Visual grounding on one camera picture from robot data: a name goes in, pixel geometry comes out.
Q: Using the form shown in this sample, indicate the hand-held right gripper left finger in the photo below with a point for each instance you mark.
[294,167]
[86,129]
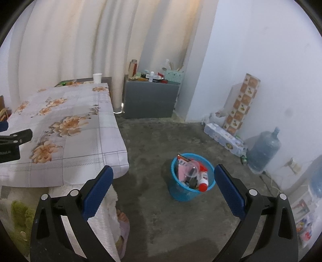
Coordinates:
[99,191]

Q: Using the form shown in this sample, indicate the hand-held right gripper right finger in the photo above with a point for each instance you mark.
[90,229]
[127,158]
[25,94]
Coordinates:
[229,191]

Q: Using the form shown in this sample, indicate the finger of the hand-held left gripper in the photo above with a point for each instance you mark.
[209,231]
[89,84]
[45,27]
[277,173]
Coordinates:
[20,136]
[3,126]

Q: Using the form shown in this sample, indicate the white bottle with red cap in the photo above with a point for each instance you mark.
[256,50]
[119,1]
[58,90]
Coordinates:
[203,180]

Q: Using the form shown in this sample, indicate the blue plastic waste basket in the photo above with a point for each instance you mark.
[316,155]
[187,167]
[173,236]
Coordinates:
[183,194]

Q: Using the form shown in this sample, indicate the pink sponge packet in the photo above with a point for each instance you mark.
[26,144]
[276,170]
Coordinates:
[180,173]

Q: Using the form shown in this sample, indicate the orange snack packet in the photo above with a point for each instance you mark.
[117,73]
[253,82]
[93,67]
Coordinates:
[183,159]

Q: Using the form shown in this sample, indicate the small green can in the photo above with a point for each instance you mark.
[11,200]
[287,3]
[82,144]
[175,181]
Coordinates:
[243,159]

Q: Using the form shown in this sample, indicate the person's fuzzy white trouser leg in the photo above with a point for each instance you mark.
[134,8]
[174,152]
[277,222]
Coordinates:
[105,226]

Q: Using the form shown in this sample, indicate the pink slipper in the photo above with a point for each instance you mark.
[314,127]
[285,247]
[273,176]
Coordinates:
[124,229]

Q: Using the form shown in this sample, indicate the floral tablecloth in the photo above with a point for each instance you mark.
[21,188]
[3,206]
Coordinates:
[75,151]

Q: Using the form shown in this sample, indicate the blue water jug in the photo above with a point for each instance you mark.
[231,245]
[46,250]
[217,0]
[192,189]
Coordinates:
[317,178]
[264,151]

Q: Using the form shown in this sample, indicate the fuzzy cream green robe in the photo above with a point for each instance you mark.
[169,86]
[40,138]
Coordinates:
[17,214]

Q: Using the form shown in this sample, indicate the row of flat snack packets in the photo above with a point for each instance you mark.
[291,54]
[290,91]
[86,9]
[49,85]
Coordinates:
[66,82]

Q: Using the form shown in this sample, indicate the white box with colourful print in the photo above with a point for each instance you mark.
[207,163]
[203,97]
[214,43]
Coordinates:
[301,209]

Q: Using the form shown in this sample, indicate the white plastic bag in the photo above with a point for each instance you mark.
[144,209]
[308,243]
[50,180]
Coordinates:
[216,116]

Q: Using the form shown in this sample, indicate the tall patterned cardboard box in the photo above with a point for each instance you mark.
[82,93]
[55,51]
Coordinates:
[241,105]

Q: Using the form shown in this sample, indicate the white paper cup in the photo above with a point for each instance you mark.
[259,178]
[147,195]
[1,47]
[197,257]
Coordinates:
[97,77]

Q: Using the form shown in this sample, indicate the grey cabinet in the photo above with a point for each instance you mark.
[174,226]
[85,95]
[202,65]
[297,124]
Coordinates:
[151,100]

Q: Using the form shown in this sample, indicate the cream curtain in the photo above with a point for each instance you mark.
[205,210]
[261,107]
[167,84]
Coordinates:
[75,37]

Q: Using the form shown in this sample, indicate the small white bottle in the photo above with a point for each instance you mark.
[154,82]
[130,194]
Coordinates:
[151,76]

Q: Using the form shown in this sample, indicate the green storage basket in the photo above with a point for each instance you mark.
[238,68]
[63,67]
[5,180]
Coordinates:
[174,76]

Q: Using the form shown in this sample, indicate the white wall plug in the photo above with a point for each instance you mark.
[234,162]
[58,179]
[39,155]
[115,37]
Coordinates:
[293,165]

